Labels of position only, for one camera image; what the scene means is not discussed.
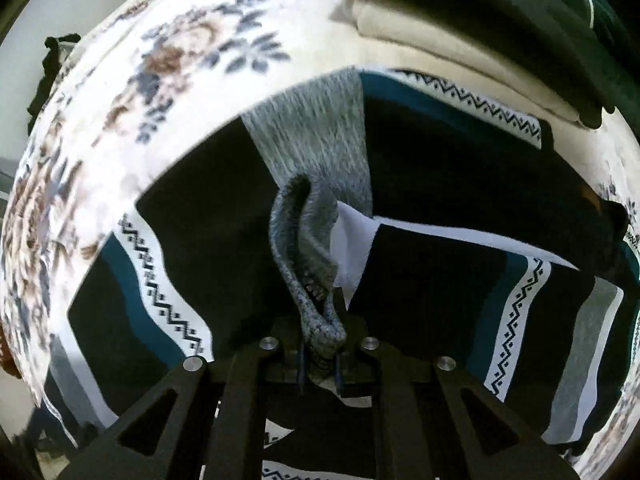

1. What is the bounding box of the black teal patterned knit sweater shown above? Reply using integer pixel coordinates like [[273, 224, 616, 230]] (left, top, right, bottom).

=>
[[43, 68, 639, 479]]

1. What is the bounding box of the dark green black garment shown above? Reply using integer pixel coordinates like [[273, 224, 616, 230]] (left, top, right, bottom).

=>
[[308, 0, 634, 129]]

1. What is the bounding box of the folded beige garment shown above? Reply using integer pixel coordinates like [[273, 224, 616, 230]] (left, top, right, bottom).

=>
[[341, 0, 579, 122]]

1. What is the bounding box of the black garment at bed edge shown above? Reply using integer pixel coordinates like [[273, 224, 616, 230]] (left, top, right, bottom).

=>
[[27, 32, 81, 130]]

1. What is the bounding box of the floral cream bed blanket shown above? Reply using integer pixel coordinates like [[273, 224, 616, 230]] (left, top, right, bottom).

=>
[[1, 0, 639, 479]]

